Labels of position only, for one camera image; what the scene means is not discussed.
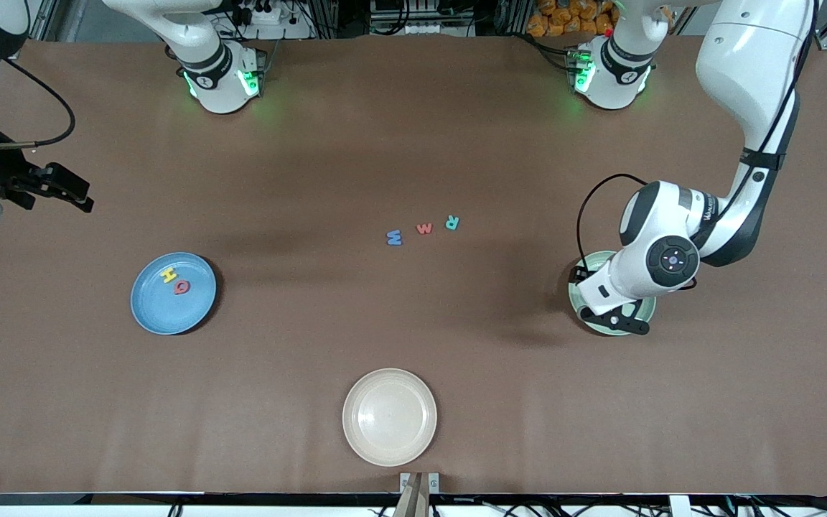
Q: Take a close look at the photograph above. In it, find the blue plate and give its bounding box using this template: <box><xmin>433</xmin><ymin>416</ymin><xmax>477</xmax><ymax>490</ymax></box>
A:
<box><xmin>130</xmin><ymin>251</ymin><xmax>218</xmax><ymax>336</ymax></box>

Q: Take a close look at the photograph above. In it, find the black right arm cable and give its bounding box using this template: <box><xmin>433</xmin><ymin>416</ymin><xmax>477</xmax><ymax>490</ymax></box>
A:
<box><xmin>0</xmin><ymin>57</ymin><xmax>75</xmax><ymax>148</ymax></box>

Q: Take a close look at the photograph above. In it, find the orange fruit bag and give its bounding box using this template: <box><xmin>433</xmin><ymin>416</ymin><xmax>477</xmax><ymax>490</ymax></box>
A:
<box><xmin>526</xmin><ymin>0</ymin><xmax>619</xmax><ymax>38</ymax></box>

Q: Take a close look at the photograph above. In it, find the beige plate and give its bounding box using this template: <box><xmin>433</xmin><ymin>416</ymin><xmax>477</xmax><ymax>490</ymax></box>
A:
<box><xmin>342</xmin><ymin>368</ymin><xmax>438</xmax><ymax>467</ymax></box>

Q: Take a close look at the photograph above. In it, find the white power strip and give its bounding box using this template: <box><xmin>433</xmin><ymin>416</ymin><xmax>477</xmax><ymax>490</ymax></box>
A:
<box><xmin>238</xmin><ymin>0</ymin><xmax>298</xmax><ymax>26</ymax></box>

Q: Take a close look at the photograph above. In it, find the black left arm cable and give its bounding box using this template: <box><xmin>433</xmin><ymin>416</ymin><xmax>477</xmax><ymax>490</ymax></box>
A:
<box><xmin>576</xmin><ymin>174</ymin><xmax>650</xmax><ymax>277</ymax></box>

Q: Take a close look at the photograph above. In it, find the beige pole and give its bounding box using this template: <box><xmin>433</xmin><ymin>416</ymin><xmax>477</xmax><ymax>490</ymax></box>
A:
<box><xmin>393</xmin><ymin>472</ymin><xmax>431</xmax><ymax>517</ymax></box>

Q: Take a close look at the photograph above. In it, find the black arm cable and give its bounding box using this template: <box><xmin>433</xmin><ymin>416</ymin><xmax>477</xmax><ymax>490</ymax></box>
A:
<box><xmin>0</xmin><ymin>57</ymin><xmax>75</xmax><ymax>148</ymax></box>
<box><xmin>576</xmin><ymin>174</ymin><xmax>650</xmax><ymax>277</ymax></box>

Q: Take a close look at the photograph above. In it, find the metal table edge bracket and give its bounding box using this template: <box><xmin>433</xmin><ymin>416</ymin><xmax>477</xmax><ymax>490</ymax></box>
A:
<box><xmin>400</xmin><ymin>472</ymin><xmax>440</xmax><ymax>495</ymax></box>

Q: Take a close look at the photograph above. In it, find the green plate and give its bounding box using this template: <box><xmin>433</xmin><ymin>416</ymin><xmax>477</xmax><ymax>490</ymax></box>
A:
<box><xmin>568</xmin><ymin>250</ymin><xmax>657</xmax><ymax>337</ymax></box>

